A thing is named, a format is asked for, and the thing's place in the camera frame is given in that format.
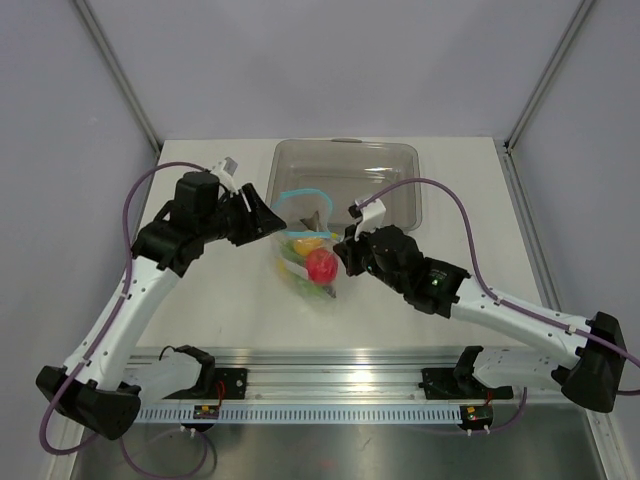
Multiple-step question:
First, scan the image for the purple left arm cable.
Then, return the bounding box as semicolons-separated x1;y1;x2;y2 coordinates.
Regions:
39;162;221;475

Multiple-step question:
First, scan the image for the right aluminium frame post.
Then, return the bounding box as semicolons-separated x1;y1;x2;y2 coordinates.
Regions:
503;0;598;154

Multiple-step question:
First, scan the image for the left small circuit board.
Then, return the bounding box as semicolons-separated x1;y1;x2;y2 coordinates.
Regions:
193;405;220;420

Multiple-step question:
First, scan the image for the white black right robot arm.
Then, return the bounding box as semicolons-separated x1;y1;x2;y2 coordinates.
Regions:
333;226;626;413

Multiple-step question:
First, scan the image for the clear grey plastic tray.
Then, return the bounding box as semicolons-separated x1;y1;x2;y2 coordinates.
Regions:
267;139;419;233

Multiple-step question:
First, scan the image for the green toy grapes bunch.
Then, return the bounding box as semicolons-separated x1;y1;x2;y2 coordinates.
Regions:
275;243;335;299

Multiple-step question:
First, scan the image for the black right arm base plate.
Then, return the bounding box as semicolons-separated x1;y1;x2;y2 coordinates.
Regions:
419;367;514;400

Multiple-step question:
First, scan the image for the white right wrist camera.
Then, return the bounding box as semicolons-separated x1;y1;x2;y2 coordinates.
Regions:
349;199;386;241

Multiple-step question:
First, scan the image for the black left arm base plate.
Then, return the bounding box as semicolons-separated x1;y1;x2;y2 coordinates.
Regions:
166;367;249;400

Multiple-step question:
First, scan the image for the aluminium mounting rail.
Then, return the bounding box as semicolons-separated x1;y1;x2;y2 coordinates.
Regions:
207;347;462;404

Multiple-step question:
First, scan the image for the aluminium frame post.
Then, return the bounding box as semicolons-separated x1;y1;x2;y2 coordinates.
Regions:
70;0;163;158
503;0;598;154

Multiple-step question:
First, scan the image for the white slotted cable duct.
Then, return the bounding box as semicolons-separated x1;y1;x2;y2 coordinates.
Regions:
136;403;462;425

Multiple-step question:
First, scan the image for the small circuit board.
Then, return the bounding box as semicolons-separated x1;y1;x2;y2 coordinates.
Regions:
193;405;220;420
463;405;494;427

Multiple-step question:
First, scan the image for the orange toy fruit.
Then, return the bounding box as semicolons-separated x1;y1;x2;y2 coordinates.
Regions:
293;237;324;257

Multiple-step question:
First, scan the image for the clear zip top bag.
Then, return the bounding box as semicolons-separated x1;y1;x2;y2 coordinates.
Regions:
271;188;341;308

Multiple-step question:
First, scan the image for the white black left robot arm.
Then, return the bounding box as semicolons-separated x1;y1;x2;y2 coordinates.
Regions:
36;170;286;440

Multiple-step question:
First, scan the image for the grey toy fish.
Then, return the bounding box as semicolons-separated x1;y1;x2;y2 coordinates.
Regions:
300;211;324;232

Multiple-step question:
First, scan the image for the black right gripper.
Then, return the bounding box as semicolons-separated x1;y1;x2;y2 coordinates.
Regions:
335;220;408;295

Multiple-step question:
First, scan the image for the red toy tomato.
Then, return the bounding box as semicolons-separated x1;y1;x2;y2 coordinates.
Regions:
305;248;338;285

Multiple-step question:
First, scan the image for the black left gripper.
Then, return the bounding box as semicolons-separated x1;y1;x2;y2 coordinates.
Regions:
198;183;286;246

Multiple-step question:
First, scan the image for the right small circuit board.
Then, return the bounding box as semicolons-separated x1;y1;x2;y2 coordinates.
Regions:
463;405;494;427

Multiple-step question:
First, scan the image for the left aluminium frame post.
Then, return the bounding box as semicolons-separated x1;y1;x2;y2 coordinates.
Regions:
70;0;163;158

